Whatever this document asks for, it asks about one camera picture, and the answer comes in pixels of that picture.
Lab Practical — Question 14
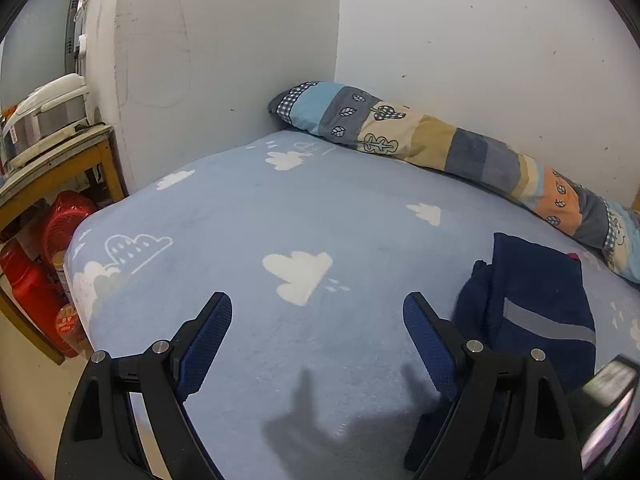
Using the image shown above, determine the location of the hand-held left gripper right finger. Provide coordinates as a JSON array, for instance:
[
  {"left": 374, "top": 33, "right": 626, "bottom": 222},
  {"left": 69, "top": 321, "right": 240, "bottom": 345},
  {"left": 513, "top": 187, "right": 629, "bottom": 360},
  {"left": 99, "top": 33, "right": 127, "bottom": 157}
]
[{"left": 402, "top": 291, "right": 584, "bottom": 480}]

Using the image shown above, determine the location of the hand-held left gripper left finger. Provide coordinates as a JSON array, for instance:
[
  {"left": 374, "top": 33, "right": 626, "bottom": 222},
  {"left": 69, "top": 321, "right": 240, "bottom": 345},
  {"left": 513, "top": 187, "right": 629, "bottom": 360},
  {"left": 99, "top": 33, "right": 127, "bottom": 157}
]
[{"left": 54, "top": 291, "right": 234, "bottom": 480}]

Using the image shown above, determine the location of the navy blue jacket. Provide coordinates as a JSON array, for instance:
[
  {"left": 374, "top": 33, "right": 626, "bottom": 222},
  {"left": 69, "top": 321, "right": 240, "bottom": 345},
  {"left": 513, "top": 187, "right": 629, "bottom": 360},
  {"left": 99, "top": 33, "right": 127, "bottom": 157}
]
[{"left": 452, "top": 232, "right": 597, "bottom": 428}]

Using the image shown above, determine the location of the red lidded jar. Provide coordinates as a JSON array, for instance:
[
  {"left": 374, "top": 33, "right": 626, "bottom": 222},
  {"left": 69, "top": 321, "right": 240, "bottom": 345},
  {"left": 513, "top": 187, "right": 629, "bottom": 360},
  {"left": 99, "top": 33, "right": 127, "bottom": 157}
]
[{"left": 54, "top": 304, "right": 87, "bottom": 357}]

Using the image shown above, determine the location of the light blue cloud blanket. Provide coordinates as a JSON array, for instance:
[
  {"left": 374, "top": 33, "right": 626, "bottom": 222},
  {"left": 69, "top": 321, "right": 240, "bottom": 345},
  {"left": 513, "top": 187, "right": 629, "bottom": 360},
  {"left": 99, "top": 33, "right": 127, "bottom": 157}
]
[{"left": 65, "top": 127, "right": 640, "bottom": 480}]

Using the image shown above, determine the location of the red plastic basket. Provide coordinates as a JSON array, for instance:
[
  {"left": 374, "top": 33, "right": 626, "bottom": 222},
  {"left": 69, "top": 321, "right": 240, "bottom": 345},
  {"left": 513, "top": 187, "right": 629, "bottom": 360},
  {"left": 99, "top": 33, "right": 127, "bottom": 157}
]
[{"left": 41, "top": 190, "right": 99, "bottom": 263}]

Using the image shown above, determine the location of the large red bottle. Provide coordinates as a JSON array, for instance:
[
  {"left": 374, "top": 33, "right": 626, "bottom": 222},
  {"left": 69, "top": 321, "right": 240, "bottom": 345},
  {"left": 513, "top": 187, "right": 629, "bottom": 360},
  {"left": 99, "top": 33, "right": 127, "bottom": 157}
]
[{"left": 0, "top": 237, "right": 81, "bottom": 358}]

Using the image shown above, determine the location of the patchwork rolled quilt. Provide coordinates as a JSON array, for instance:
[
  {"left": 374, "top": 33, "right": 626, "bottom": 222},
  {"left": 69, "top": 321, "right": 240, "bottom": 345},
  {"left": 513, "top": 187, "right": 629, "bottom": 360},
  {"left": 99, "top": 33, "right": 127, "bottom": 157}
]
[{"left": 267, "top": 80, "right": 640, "bottom": 286}]

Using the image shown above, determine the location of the wooden side table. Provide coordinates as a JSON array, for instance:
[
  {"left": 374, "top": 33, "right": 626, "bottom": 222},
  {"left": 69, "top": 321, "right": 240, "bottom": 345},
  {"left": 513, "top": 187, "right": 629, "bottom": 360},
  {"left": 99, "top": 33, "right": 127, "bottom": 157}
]
[{"left": 0, "top": 124, "right": 129, "bottom": 366}]

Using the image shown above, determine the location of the white rice cooker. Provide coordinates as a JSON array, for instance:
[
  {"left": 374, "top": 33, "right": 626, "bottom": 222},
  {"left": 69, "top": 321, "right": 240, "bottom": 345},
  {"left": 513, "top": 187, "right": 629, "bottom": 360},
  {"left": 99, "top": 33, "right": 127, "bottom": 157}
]
[{"left": 1, "top": 73, "right": 94, "bottom": 170}]

